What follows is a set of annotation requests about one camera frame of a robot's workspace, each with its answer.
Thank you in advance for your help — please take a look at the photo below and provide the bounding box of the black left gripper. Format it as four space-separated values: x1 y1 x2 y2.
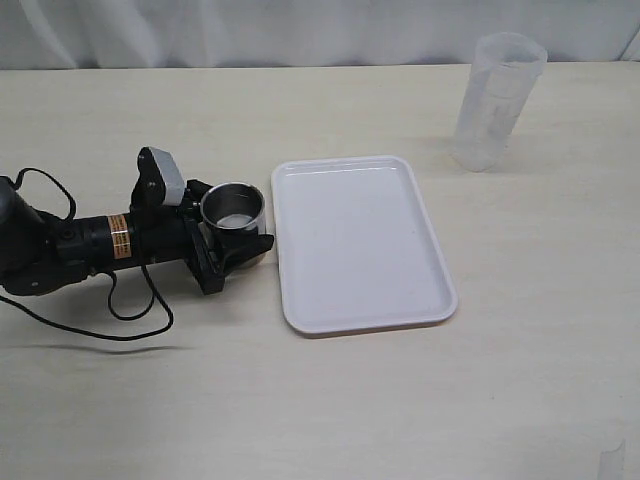
129 146 274 295

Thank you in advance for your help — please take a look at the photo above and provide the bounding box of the stainless steel cup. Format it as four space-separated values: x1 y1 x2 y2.
200 182 269 263

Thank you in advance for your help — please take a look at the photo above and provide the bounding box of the clear plastic measuring beaker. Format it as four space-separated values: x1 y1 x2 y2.
453 32 548 172

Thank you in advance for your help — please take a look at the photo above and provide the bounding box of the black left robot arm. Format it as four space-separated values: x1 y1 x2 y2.
1 146 275 296

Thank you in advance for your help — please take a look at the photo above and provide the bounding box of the white plastic tray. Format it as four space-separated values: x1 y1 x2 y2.
271 155 459 336

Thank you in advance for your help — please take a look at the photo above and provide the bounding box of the white backdrop curtain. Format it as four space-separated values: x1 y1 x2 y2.
1 1 639 70

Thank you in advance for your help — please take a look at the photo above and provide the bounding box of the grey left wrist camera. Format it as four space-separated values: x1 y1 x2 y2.
149 147 186 207

